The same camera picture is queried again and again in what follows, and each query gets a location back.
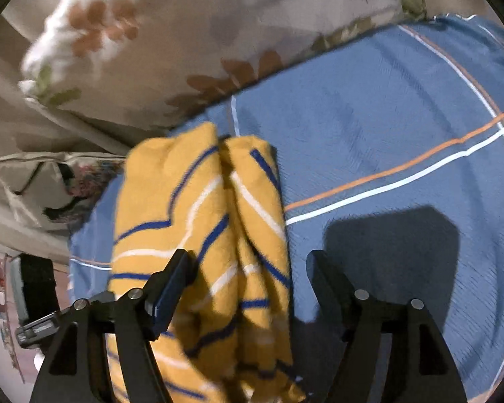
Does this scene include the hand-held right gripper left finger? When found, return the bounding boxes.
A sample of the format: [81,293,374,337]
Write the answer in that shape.
[29,249,199,403]

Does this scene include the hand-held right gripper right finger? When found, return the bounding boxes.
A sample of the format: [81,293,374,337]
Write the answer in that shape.
[307,249,467,403]

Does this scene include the yellow striped sweater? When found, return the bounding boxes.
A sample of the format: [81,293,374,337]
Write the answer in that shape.
[107,122,308,403]

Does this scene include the blue striped blanket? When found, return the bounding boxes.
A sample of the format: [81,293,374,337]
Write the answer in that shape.
[67,14,504,403]

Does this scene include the floral print pillow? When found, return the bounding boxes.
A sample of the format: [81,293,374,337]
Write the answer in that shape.
[19,0,429,133]

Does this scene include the beige cushion with black cord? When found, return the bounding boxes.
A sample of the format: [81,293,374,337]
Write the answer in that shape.
[0,151,127,231]

